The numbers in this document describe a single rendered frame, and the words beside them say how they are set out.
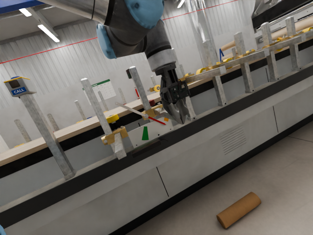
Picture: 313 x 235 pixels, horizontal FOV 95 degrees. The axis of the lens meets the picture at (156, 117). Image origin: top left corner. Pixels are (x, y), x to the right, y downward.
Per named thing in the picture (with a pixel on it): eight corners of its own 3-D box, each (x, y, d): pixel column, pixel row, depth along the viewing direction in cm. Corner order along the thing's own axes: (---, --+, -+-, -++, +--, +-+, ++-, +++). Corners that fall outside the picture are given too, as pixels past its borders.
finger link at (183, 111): (188, 125, 50) (180, 100, 48) (181, 123, 56) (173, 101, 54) (196, 121, 51) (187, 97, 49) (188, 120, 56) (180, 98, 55)
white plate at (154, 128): (174, 129, 87) (168, 114, 85) (134, 148, 81) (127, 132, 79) (173, 129, 87) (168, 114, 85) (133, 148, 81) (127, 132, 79)
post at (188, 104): (197, 123, 92) (173, 47, 82) (193, 125, 91) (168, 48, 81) (194, 122, 95) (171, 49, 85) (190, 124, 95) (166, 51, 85)
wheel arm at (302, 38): (306, 40, 71) (305, 32, 70) (301, 42, 70) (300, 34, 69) (228, 64, 118) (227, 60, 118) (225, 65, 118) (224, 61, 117)
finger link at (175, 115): (180, 129, 49) (171, 103, 48) (174, 127, 55) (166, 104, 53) (188, 125, 50) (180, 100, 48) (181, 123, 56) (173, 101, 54)
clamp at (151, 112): (166, 112, 84) (163, 103, 83) (145, 120, 81) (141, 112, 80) (162, 111, 89) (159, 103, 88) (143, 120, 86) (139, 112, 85)
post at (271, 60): (280, 87, 110) (268, 21, 100) (277, 89, 109) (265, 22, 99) (275, 87, 113) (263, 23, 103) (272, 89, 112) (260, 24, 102)
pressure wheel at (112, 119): (126, 128, 92) (119, 111, 89) (119, 134, 85) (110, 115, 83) (117, 130, 96) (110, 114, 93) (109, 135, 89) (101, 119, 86)
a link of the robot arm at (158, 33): (127, 27, 49) (151, 24, 53) (141, 63, 51) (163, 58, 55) (137, 7, 40) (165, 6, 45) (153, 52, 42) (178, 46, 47)
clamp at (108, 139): (128, 136, 79) (125, 127, 78) (105, 147, 76) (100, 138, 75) (127, 134, 85) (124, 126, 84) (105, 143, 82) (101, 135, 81)
